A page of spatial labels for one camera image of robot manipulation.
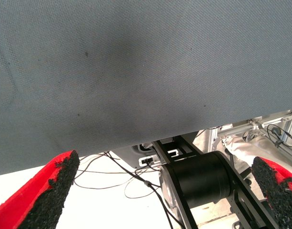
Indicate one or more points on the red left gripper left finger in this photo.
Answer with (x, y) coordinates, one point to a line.
(41, 198)

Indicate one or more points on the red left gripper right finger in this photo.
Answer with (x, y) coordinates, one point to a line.
(281, 190)

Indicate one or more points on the white fabric cover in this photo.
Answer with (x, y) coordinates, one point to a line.
(262, 145)

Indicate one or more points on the black cylindrical robot torso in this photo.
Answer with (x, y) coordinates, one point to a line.
(198, 179)

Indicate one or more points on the small white adapter box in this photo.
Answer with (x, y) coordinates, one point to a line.
(156, 158)

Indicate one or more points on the dark grey table cloth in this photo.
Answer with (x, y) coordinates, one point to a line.
(136, 71)

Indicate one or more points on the aluminium profile frame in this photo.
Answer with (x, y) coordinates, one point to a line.
(243, 128)

